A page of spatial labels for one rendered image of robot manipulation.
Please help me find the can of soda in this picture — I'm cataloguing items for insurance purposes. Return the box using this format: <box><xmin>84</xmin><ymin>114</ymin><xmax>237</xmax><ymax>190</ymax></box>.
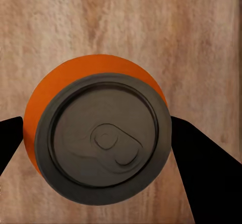
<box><xmin>23</xmin><ymin>54</ymin><xmax>172</xmax><ymax>206</ymax></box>

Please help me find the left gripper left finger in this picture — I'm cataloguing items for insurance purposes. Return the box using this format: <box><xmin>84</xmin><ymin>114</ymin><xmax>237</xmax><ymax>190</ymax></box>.
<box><xmin>0</xmin><ymin>116</ymin><xmax>23</xmax><ymax>176</ymax></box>

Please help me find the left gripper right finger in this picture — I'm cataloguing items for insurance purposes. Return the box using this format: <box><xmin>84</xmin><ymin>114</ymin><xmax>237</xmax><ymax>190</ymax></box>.
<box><xmin>171</xmin><ymin>116</ymin><xmax>242</xmax><ymax>224</ymax></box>

